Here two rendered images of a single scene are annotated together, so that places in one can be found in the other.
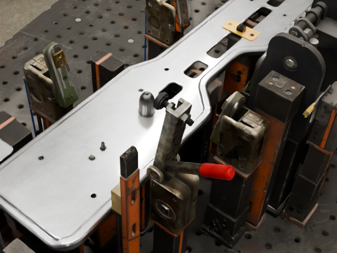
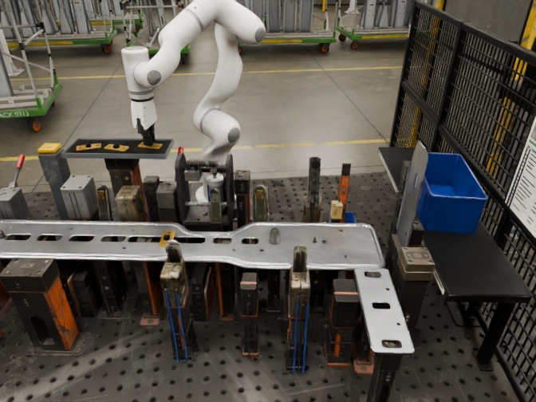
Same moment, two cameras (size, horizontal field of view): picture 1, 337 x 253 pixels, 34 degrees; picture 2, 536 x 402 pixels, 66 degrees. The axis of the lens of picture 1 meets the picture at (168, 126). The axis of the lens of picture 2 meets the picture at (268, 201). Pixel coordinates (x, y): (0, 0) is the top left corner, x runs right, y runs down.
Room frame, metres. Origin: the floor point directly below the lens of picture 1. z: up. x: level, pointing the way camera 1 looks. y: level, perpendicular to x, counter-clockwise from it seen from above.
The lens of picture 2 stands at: (1.37, 0.89, 1.81)
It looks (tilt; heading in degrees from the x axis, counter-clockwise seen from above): 32 degrees down; 236
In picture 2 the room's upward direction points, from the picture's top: straight up
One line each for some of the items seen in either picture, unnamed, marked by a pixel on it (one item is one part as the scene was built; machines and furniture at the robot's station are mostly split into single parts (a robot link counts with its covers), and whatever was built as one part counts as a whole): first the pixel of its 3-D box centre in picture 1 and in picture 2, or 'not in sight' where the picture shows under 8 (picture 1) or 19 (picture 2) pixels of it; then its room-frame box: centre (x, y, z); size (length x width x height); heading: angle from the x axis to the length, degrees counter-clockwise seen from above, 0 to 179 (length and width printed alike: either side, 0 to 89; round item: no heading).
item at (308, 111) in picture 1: (318, 100); not in sight; (0.72, -0.27, 1.09); 0.10 x 0.01 x 0.01; 144
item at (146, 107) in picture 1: (146, 104); (274, 236); (0.76, 0.04, 1.02); 0.03 x 0.03 x 0.07
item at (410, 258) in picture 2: not in sight; (406, 301); (0.51, 0.38, 0.88); 0.08 x 0.08 x 0.36; 54
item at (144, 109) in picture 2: not in sight; (144, 110); (0.93, -0.51, 1.30); 0.10 x 0.07 x 0.11; 43
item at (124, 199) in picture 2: not in sight; (136, 236); (1.08, -0.38, 0.89); 0.13 x 0.11 x 0.38; 54
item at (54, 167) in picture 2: not in sight; (66, 201); (1.24, -0.71, 0.92); 0.08 x 0.08 x 0.44; 54
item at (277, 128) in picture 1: (263, 159); (243, 223); (0.73, -0.20, 0.91); 0.07 x 0.05 x 0.42; 54
